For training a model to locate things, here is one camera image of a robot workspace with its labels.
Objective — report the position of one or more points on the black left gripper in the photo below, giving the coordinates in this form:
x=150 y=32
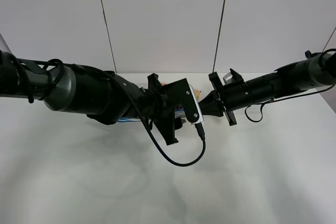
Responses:
x=167 y=98

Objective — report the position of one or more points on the yellow pear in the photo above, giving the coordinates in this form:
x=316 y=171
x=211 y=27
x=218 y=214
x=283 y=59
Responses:
x=198 y=94

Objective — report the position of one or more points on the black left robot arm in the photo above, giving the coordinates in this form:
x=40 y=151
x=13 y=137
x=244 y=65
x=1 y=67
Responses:
x=101 y=95

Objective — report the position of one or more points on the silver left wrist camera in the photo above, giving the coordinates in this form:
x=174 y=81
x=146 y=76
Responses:
x=198 y=113

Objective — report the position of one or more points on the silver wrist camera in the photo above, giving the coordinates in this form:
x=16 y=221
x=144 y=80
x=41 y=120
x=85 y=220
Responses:
x=198 y=113
x=228 y=78

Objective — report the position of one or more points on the clear zip bag blue seal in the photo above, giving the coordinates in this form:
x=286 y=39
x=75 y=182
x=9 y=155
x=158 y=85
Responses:
x=179 y=113

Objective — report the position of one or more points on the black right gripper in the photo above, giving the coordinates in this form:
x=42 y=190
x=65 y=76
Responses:
x=216 y=102

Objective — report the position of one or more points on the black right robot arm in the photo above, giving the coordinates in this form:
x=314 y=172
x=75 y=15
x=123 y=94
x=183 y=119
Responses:
x=232 y=92

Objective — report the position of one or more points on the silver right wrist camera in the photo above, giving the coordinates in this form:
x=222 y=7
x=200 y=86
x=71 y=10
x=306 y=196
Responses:
x=228 y=78

